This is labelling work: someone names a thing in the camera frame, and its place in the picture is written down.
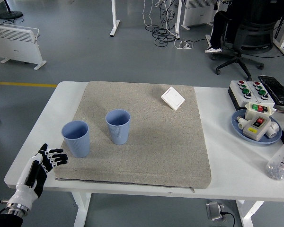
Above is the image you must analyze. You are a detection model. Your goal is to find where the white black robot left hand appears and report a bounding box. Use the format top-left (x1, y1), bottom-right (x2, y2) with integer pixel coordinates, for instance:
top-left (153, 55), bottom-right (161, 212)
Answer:
top-left (7, 143), bottom-right (69, 210)

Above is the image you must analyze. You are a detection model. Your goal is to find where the blue ribbed plastic cup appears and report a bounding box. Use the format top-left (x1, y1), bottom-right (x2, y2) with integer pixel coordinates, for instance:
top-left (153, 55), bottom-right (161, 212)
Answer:
top-left (105, 109), bottom-right (131, 146)
top-left (61, 121), bottom-right (91, 158)

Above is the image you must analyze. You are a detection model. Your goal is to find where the white table leg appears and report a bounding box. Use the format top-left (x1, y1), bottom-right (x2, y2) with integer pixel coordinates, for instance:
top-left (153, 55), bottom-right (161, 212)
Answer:
top-left (73, 191), bottom-right (93, 227)
top-left (235, 200), bottom-right (266, 227)

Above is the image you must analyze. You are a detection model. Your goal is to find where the grey-brown fabric mat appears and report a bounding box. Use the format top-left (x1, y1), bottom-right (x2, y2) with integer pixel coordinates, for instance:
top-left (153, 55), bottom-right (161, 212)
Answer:
top-left (53, 80), bottom-right (213, 190)

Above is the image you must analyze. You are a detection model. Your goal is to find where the large white panel heater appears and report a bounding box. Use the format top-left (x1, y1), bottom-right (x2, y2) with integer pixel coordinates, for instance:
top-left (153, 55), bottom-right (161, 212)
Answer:
top-left (0, 22), bottom-right (47, 70)

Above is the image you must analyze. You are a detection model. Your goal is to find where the black fan stand base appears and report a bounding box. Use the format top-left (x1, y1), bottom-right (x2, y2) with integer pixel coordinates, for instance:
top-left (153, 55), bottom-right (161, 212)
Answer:
top-left (0, 0), bottom-right (24, 19)

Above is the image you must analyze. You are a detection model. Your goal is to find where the grey foot pedal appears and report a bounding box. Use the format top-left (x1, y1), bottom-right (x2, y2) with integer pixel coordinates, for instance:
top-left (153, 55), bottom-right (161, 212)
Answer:
top-left (205, 201), bottom-right (228, 222)

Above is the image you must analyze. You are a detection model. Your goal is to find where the blue round plate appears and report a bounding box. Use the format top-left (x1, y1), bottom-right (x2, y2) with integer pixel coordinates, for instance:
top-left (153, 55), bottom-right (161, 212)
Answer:
top-left (231, 109), bottom-right (283, 145)

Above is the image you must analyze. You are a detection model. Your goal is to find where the white pipe fitting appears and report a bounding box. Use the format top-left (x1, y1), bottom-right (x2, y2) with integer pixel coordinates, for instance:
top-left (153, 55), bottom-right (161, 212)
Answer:
top-left (235, 115), bottom-right (248, 131)
top-left (265, 121), bottom-right (281, 138)

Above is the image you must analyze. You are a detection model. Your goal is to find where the white three-button control box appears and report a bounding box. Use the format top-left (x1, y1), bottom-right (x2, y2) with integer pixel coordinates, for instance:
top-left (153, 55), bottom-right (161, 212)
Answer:
top-left (228, 80), bottom-right (257, 111)

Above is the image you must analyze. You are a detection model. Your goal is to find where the person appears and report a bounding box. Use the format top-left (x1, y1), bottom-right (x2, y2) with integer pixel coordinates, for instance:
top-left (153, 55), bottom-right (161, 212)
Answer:
top-left (204, 0), bottom-right (284, 54)

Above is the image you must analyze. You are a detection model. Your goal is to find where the clear bottle red cap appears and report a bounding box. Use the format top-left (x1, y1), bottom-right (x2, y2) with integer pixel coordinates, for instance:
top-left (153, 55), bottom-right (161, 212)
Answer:
top-left (265, 138), bottom-right (284, 182)

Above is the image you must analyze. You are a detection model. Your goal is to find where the white four-button control box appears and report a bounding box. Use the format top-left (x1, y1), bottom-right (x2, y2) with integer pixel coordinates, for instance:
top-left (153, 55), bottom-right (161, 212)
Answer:
top-left (247, 81), bottom-right (275, 107)

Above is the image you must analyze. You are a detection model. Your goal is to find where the black plastic bag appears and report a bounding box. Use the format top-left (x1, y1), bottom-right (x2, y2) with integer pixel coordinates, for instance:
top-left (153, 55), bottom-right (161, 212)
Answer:
top-left (257, 74), bottom-right (284, 106)

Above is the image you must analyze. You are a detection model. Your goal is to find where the black office chair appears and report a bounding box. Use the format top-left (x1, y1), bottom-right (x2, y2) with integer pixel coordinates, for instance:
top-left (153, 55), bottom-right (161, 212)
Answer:
top-left (212, 13), bottom-right (279, 81)

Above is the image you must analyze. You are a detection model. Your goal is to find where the white wall switch plate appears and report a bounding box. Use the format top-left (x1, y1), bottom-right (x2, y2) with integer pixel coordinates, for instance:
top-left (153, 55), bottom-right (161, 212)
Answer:
top-left (160, 86), bottom-right (186, 111)

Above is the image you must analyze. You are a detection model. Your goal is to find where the white cable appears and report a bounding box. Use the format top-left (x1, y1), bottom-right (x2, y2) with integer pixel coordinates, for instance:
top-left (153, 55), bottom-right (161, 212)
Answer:
top-left (142, 0), bottom-right (161, 28)

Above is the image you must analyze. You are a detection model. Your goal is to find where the black cable bundle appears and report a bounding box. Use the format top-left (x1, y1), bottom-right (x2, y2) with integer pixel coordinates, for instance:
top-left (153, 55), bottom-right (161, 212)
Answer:
top-left (152, 0), bottom-right (180, 47)

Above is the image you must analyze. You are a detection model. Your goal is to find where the black pedal cable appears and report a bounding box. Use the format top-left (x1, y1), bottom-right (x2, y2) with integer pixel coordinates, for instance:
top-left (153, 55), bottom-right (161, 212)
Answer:
top-left (223, 211), bottom-right (236, 227)

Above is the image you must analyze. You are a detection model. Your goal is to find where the white switch box yellow label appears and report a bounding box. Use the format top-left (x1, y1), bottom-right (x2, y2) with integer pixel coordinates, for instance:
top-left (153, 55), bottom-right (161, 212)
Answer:
top-left (242, 114), bottom-right (272, 142)

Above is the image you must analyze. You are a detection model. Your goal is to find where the white red-green push-button switch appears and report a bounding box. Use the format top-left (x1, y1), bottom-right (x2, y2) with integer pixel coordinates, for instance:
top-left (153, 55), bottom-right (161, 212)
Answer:
top-left (245, 102), bottom-right (275, 121)

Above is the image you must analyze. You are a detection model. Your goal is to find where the white desk frame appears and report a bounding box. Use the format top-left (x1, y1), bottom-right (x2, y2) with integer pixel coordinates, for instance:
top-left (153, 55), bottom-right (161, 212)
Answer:
top-left (273, 14), bottom-right (284, 60)

